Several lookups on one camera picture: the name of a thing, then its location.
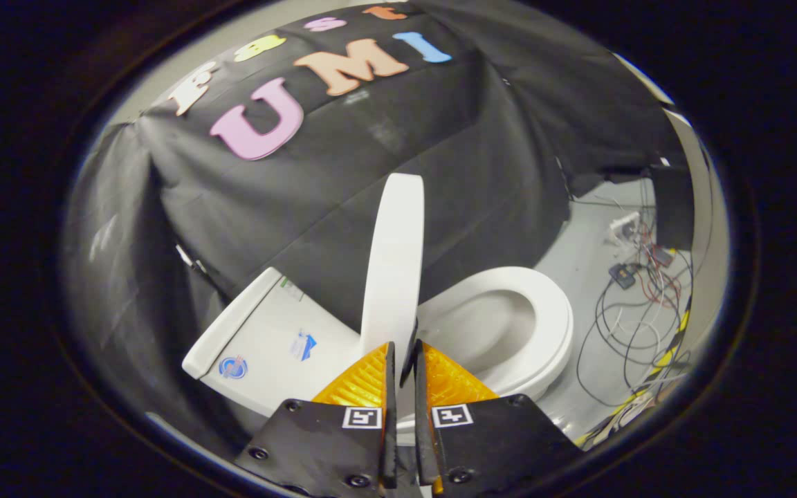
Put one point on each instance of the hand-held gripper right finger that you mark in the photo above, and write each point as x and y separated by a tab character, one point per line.
423	429

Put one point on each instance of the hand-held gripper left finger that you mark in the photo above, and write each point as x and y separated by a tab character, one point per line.
390	429

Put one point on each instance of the white toilet lid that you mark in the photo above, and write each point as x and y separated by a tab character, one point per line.
395	263

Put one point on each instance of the white toilet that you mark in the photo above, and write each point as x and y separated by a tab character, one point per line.
267	346

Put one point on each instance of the black power adapter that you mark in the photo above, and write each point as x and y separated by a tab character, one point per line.
623	275

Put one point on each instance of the yellow black striped tape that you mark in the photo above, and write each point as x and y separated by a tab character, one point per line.
668	353

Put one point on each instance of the white power strip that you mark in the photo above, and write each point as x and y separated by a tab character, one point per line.
624	225

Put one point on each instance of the black backdrop cloth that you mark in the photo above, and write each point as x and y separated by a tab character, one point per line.
405	124

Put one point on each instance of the black computer tower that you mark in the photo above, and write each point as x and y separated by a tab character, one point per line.
672	204

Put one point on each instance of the white desk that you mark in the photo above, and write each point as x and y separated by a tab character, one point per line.
708	242

